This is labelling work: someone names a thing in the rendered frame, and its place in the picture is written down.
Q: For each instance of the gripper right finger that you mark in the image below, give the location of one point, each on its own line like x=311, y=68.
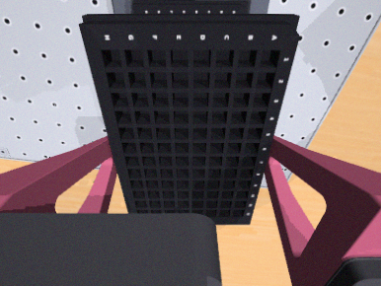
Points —
x=350, y=226

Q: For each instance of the black well plate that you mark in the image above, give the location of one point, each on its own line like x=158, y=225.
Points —
x=190, y=6
x=183, y=142

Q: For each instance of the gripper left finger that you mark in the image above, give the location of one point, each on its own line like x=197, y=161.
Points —
x=34, y=188

